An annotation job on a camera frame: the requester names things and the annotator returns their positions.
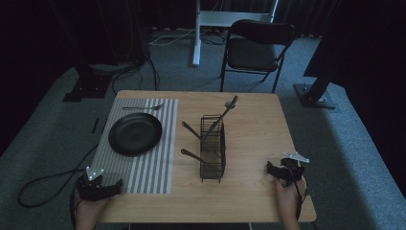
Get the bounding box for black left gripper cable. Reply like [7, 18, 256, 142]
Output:
[16, 143, 101, 209]

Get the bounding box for black wire cutlery rack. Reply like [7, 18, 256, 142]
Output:
[199, 113, 227, 183]

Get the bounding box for person's left hand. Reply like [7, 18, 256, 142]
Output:
[74, 191, 110, 224]

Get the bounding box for black folding chair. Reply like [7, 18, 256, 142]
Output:
[219, 18, 297, 94]

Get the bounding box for person's right hand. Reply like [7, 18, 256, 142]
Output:
[275, 175, 308, 216]

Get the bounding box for black floor cables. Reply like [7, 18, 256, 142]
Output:
[110, 47, 161, 96]

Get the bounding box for long dark-handled utensil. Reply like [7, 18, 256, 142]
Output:
[202, 95, 239, 140]

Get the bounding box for black stand with bolted base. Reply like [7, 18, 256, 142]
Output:
[293, 75, 337, 110]

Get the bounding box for white desk frame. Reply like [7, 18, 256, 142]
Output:
[192, 0, 280, 68]

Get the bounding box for black round plate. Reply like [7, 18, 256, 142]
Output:
[107, 112, 164, 158]

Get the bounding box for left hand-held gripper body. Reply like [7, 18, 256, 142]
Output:
[76, 166, 118, 202]

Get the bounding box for white floor cable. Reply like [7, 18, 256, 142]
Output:
[147, 28, 196, 47]

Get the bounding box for grey striped placemat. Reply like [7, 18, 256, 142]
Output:
[90, 97, 179, 195]

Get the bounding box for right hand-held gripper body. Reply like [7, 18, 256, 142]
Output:
[279, 150, 311, 188]

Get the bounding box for silver fork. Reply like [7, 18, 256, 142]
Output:
[122, 103, 166, 111]

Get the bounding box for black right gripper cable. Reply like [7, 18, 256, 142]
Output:
[286, 166, 309, 222]

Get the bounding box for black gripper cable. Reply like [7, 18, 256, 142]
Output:
[286, 166, 309, 222]
[16, 143, 101, 209]

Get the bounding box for short dark-handled utensil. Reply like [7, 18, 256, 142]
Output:
[181, 121, 203, 141]
[180, 148, 207, 165]

